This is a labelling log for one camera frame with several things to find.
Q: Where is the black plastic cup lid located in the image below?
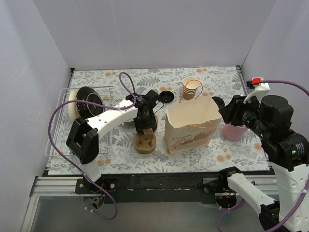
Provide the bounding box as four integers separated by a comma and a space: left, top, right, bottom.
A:
159, 90, 174, 104
212, 96, 225, 108

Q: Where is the brown cardboard cup carrier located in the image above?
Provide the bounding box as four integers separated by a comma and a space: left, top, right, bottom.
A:
134, 114, 158, 154

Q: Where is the beige paper takeout bag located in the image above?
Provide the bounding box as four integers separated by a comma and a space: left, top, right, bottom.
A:
165, 89, 222, 154

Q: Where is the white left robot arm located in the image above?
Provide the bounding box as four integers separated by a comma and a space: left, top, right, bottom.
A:
66, 87, 159, 193

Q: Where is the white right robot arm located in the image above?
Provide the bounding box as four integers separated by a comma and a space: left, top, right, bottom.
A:
214, 95, 309, 232

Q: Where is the patterned ceramic bowl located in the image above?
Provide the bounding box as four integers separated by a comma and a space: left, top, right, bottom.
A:
123, 119, 134, 126

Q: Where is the floral table mat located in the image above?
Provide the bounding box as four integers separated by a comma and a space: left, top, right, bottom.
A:
61, 67, 269, 174

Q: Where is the pink cup holder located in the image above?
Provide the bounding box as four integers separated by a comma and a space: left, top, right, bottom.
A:
221, 124, 248, 142

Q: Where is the stack of brown paper cups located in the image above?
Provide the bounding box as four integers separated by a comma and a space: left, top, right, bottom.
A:
183, 77, 200, 101

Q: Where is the black round plate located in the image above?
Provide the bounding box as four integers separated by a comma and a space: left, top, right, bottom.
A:
75, 86, 105, 121

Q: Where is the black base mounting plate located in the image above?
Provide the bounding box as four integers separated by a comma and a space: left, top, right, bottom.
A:
75, 172, 234, 203

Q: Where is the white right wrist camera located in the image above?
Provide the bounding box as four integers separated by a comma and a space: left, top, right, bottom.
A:
243, 78, 270, 104

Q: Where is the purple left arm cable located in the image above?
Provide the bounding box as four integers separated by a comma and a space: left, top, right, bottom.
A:
48, 72, 138, 221

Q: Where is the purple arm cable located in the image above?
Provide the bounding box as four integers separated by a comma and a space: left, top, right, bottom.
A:
216, 79, 309, 232
48, 72, 138, 221

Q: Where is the white wire dish rack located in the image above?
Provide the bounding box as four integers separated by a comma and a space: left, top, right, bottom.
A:
44, 85, 114, 160

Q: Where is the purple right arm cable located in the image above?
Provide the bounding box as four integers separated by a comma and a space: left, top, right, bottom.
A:
216, 79, 309, 232

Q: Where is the aluminium frame rail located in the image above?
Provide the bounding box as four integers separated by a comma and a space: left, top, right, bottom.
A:
19, 174, 302, 232

